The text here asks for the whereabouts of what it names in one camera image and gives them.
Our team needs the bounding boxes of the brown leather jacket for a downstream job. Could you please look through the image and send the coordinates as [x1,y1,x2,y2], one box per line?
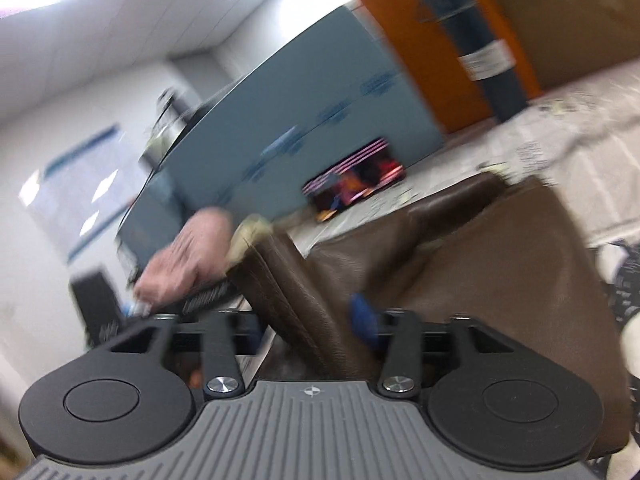
[229,172,632,457]

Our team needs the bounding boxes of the pink fluffy garment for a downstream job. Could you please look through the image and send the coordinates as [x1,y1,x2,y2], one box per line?
[134,207,233,310]

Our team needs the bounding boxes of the cream knitted garment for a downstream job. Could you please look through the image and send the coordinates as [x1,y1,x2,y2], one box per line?
[227,214,273,268]

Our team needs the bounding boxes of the phone with lit screen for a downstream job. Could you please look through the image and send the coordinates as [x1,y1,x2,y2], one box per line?
[302,138,406,222]

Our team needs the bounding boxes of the blue foam board panel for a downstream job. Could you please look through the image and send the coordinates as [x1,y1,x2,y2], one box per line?
[117,6,444,266]

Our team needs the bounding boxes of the orange board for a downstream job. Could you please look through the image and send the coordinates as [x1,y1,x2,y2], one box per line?
[360,0,542,133]

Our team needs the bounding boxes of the dark blue rolled mat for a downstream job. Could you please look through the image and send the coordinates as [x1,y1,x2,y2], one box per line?
[420,0,528,122]

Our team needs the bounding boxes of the brown cardboard sheet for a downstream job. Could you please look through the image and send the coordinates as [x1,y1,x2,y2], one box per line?
[497,0,639,90]

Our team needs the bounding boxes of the wall notice board poster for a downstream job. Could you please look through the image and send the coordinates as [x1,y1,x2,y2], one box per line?
[18,125,146,262]

